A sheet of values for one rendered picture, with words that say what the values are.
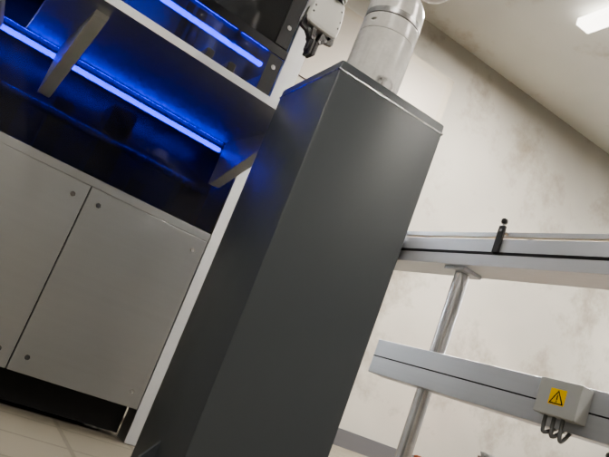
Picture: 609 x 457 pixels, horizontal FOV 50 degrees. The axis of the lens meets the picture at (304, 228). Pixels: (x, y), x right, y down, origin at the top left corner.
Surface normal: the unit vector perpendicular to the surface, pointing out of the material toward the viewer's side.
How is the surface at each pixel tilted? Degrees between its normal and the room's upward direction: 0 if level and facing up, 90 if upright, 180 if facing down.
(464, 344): 90
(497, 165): 90
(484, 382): 90
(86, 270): 90
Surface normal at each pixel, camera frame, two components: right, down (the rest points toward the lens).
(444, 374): -0.77, -0.41
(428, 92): 0.46, -0.04
